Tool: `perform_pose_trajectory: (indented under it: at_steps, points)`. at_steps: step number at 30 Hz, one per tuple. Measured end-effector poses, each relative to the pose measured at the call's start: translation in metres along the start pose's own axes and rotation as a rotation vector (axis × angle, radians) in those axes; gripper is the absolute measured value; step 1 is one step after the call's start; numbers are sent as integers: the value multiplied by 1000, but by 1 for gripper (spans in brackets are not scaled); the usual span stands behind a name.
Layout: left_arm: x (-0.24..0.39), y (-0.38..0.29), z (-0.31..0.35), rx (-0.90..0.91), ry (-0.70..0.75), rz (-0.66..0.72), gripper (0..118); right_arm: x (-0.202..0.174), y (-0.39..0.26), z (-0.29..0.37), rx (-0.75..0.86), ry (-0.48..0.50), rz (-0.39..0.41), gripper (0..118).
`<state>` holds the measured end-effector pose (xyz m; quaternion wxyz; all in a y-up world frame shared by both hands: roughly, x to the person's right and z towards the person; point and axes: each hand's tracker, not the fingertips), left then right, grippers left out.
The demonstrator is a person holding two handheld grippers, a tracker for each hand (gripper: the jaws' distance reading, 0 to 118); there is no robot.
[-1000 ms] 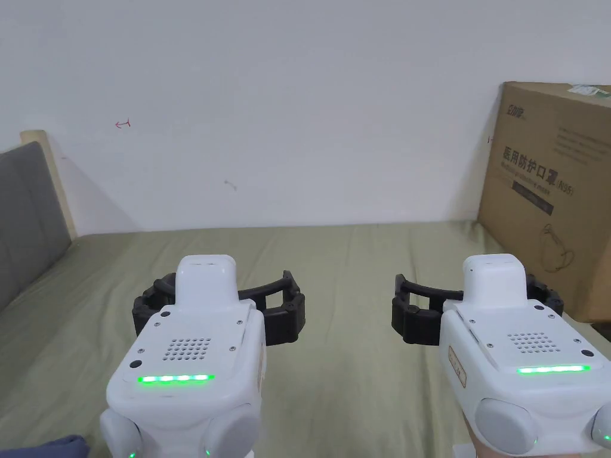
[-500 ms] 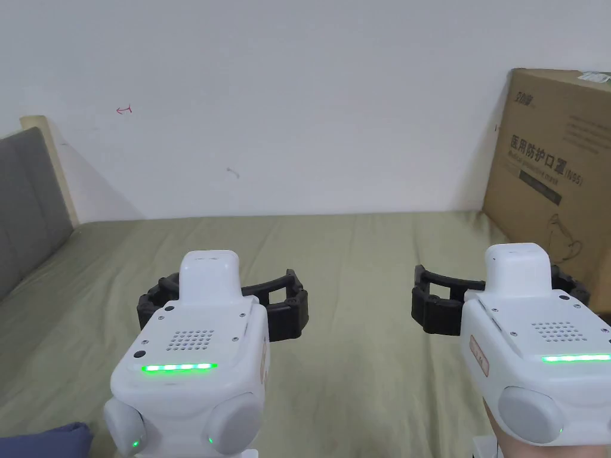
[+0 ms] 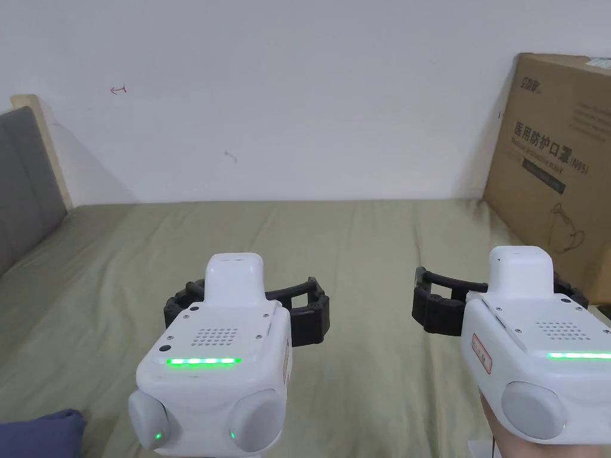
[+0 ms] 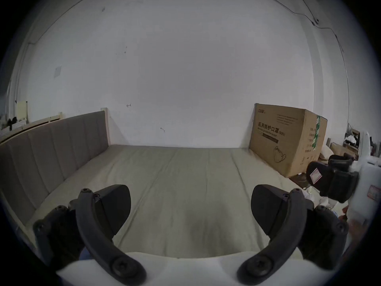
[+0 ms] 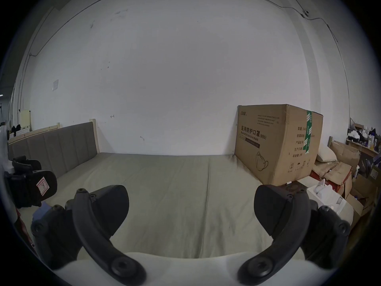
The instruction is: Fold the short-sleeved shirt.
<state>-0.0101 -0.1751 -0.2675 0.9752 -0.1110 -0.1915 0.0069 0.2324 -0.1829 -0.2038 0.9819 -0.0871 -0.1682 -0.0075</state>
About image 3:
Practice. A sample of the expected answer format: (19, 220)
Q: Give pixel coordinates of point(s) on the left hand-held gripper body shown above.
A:
(215, 362)

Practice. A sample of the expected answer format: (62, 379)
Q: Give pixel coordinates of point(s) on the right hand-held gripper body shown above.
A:
(539, 362)

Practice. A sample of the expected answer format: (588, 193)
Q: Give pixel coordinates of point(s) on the person's right hand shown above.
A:
(515, 439)

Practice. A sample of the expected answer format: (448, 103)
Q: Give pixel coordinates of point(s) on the bed with pale green sheet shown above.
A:
(363, 267)

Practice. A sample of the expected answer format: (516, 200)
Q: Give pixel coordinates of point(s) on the grey padded headboard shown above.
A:
(26, 186)

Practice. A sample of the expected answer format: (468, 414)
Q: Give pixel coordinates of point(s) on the dark blue garment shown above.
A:
(45, 436)

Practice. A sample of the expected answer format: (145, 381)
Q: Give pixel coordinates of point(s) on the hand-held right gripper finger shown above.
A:
(570, 286)
(441, 300)

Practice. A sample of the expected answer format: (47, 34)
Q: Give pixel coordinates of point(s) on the brown cardboard carton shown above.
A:
(553, 171)

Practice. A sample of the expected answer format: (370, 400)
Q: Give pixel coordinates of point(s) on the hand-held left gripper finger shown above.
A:
(184, 298)
(305, 315)

